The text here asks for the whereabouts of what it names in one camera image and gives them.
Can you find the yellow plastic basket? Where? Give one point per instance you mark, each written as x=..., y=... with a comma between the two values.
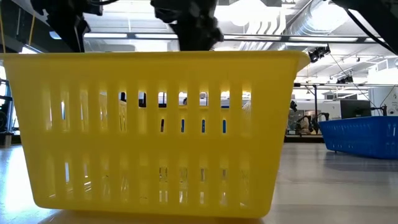
x=155, y=71

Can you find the blue plastic basket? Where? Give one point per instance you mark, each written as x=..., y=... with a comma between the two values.
x=357, y=137

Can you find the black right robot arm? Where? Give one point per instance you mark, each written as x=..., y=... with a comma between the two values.
x=379, y=18

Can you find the dark equipment rack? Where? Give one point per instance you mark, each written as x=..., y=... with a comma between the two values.
x=4, y=115

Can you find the black track spotlight cluster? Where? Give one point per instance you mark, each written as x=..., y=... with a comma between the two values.
x=318, y=53
x=345, y=79

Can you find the background black robot arms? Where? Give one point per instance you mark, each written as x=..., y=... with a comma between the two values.
x=311, y=123

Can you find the black computer monitor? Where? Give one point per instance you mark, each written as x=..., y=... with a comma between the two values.
x=356, y=109

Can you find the white poster panel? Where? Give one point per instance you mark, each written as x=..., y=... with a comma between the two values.
x=385, y=102

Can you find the silver ventilation duct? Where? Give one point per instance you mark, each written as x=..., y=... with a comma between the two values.
x=314, y=21

